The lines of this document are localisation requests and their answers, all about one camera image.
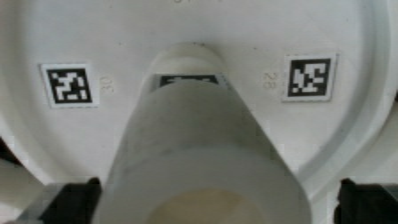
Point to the white cylindrical table leg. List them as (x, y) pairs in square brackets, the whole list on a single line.
[(198, 172)]

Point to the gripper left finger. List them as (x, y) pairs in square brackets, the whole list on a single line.
[(65, 204)]

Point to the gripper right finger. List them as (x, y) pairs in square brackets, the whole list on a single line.
[(367, 203)]

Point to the white round table top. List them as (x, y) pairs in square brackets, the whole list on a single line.
[(301, 53)]

